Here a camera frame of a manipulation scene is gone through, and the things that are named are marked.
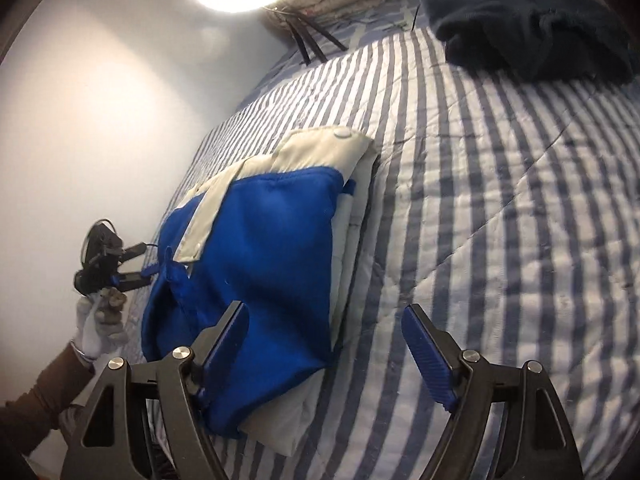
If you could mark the blue patterned bed sheet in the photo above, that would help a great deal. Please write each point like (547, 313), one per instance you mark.
(370, 30)

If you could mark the person's left hand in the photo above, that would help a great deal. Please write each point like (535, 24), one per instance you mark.
(92, 335)

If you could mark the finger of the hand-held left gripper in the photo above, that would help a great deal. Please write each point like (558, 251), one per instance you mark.
(137, 277)
(134, 250)

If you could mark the dark folded clothes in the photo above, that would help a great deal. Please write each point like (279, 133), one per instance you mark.
(525, 25)

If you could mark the person's left forearm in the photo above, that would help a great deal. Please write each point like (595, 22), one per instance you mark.
(45, 395)

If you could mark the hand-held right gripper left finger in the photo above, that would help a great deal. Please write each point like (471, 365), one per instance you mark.
(227, 350)

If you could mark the beige and blue work jacket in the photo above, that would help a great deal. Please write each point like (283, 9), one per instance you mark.
(270, 240)

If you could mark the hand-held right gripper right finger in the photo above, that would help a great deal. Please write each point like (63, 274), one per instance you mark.
(425, 355)

